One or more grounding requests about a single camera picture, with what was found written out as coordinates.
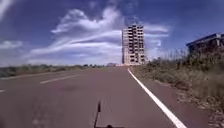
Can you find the grey asphalt road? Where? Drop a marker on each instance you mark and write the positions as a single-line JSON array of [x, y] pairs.
[[100, 90]]

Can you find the tall unfinished concrete building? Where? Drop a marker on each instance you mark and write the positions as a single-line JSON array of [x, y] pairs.
[[133, 44]]

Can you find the white solid edge line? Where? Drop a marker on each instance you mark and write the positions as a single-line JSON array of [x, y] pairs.
[[151, 98]]

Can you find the robot's own part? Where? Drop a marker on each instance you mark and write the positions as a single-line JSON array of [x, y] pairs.
[[97, 116]]

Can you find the white dashed lane line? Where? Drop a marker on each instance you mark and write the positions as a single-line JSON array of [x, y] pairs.
[[58, 79]]

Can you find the scrub strip across road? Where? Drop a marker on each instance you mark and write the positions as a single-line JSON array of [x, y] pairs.
[[36, 69]]

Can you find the dry grass and scrub verge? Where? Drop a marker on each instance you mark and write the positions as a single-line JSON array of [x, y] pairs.
[[193, 80]]

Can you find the low dark building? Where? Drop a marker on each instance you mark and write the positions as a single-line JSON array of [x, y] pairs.
[[206, 42]]

